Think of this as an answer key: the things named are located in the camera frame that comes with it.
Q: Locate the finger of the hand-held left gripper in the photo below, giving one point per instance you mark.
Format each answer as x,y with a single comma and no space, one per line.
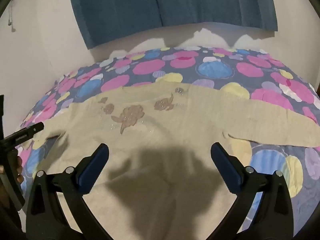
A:
23,133

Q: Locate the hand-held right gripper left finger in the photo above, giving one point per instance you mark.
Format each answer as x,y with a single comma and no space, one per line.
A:
96,160

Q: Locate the blue curtain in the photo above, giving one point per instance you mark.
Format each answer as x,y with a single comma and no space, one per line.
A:
172,7

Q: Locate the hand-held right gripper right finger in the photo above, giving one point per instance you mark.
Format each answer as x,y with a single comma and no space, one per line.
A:
223,161

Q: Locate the person's left hand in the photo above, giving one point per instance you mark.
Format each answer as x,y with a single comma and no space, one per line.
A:
20,173

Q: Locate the colourful dotted bedsheet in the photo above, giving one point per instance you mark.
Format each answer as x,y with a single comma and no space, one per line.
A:
160,65

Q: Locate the beige knit sweater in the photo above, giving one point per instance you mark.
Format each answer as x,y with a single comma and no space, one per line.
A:
155,140

